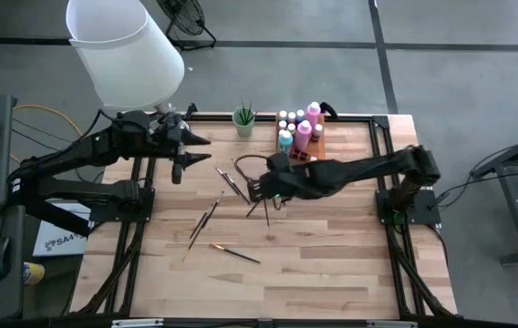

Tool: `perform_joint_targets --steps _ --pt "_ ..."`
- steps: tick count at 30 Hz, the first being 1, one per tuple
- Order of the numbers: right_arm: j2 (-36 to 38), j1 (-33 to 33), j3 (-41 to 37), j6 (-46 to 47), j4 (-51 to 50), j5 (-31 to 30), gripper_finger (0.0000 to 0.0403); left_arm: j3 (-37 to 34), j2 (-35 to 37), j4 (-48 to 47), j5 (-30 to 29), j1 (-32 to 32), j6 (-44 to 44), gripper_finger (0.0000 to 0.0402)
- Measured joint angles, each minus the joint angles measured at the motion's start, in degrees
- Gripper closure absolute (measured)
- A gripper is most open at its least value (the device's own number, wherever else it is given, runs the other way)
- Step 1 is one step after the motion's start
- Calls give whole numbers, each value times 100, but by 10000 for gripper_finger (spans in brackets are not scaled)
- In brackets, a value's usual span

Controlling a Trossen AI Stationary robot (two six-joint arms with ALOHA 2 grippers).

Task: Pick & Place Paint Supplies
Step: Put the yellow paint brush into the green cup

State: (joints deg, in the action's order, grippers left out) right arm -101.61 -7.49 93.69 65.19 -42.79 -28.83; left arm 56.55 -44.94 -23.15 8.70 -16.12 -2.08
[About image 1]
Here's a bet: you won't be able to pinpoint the yellow canister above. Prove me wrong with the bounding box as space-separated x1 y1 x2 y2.
22 261 46 286

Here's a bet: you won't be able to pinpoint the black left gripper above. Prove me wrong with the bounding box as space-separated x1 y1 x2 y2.
148 111 213 186

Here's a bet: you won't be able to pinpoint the orange translucent plastic bin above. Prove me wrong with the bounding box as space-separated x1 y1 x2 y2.
275 111 328 163

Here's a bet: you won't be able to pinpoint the white cardboard box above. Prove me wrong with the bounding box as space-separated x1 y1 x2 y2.
32 202 91 258

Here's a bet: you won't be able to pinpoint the black floor cable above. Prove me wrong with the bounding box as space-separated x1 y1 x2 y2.
431 170 518 213

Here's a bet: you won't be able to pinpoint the wide paintbrush orange bristles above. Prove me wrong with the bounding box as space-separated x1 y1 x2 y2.
208 242 262 265

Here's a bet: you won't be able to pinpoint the black floor fan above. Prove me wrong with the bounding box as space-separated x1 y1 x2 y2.
156 0 218 51

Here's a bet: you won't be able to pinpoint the large pink paint bottle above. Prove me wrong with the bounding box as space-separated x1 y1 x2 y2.
293 119 314 151
305 101 322 128

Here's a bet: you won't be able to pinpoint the table lamp white shade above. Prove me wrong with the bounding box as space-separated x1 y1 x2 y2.
66 0 192 138

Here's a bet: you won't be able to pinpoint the large teal blue paint bottle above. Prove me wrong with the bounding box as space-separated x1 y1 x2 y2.
277 129 295 156

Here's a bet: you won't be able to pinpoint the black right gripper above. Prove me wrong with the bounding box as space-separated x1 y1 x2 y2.
247 153 308 204

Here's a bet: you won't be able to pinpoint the green plastic cup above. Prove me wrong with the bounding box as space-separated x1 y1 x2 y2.
232 107 256 138

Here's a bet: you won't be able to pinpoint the black metal beam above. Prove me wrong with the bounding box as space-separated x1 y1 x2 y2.
5 183 91 238

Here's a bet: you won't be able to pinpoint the yellow extension cable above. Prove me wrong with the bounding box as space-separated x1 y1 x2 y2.
0 75 91 169

